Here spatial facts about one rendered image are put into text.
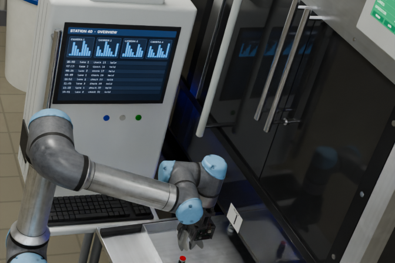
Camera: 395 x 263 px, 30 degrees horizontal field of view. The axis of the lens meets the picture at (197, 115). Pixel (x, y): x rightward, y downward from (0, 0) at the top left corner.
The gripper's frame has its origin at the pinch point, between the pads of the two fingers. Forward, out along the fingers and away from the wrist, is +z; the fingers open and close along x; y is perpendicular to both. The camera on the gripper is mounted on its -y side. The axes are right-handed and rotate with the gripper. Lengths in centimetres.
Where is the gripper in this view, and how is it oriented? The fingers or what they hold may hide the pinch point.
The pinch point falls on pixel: (186, 245)
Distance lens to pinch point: 237.1
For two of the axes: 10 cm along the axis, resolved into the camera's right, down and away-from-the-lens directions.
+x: 8.8, -0.4, 4.7
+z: -2.3, 8.2, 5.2
